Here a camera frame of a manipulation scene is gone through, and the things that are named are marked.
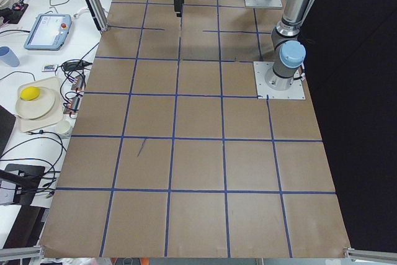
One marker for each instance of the black camera stand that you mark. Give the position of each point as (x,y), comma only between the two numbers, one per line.
(19,183)

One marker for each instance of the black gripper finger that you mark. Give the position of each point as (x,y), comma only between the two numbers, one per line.
(178,7)

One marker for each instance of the beige round plate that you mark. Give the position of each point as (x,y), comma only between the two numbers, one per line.
(37,107)

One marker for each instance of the blue teach pendant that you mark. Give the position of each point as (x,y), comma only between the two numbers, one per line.
(49,32)

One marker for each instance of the yellow lemon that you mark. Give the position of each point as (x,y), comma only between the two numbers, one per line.
(30,93)

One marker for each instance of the light blue plastic cup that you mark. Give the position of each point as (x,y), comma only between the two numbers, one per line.
(9,57)

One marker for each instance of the beige tray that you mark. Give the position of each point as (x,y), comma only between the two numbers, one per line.
(52,117)

